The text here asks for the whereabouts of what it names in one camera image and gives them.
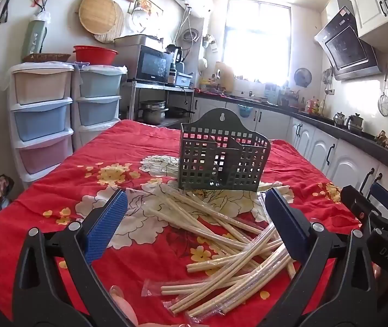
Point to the white hanging colander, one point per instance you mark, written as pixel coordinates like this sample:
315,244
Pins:
138,18

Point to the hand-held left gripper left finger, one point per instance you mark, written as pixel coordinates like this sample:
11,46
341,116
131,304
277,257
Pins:
107,224

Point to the brown wicker basket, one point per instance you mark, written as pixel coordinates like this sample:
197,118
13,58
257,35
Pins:
45,58

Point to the black countertop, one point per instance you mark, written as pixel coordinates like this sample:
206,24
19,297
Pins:
350,135

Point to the cooking oil bottle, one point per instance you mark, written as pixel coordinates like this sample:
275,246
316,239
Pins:
313,105

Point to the blue hanging basket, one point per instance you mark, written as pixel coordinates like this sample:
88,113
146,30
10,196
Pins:
245,112

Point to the steel cooking pot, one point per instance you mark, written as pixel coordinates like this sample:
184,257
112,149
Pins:
153,114

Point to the red floral blanket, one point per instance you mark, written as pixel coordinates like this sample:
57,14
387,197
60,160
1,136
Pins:
112,150

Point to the wall-mounted cup holder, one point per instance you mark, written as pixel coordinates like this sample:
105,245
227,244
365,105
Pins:
209,42

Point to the beige jug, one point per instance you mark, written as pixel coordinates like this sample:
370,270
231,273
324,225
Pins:
226,75

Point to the small fruit picture tile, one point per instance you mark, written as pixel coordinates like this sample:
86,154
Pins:
149,5

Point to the large steel kettle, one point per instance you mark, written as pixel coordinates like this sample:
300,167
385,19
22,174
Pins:
354,122

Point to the green hanging pouch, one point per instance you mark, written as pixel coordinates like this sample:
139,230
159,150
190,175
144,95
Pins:
33,39

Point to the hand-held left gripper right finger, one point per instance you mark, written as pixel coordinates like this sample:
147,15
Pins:
287,224

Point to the grey-blue plastic drawer tower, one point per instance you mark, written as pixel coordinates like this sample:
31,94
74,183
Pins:
98,112

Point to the black microwave oven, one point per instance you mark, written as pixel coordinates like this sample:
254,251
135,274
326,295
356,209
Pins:
151,64

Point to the group of chopsticks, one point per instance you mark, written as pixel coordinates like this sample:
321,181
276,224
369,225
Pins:
214,235

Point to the blue-grey plastic box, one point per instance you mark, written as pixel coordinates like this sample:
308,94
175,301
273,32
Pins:
183,80

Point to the pink and blue drawer tower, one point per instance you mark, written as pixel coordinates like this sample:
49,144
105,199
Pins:
40,122

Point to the small steel kettle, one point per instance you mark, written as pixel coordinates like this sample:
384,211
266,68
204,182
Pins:
339,120

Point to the hanging mesh strainer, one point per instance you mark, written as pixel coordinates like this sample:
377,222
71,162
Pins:
384,107

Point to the black range hood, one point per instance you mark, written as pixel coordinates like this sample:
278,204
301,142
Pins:
345,46

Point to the kitchen window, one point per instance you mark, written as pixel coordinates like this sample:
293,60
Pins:
258,41

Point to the green plastic utensil holder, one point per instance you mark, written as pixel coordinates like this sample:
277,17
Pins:
234,124

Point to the white lower cabinets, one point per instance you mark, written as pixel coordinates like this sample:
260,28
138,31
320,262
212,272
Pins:
316,146

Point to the black wok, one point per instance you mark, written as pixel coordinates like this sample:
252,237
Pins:
178,111

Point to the red plastic basin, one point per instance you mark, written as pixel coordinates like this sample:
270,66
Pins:
95,56

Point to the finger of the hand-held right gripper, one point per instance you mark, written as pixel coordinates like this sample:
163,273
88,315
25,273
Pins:
386,202
357,206

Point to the white round appliance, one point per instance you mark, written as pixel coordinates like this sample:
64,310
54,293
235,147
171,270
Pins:
202,64

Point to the round bamboo tray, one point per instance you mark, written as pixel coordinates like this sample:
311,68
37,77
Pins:
96,13

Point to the metal shelf rack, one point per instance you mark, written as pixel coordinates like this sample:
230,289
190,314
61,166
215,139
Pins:
159,87

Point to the small wall fan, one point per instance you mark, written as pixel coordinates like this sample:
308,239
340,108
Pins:
303,77

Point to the black blender jug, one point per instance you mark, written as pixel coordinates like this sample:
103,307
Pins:
175,54

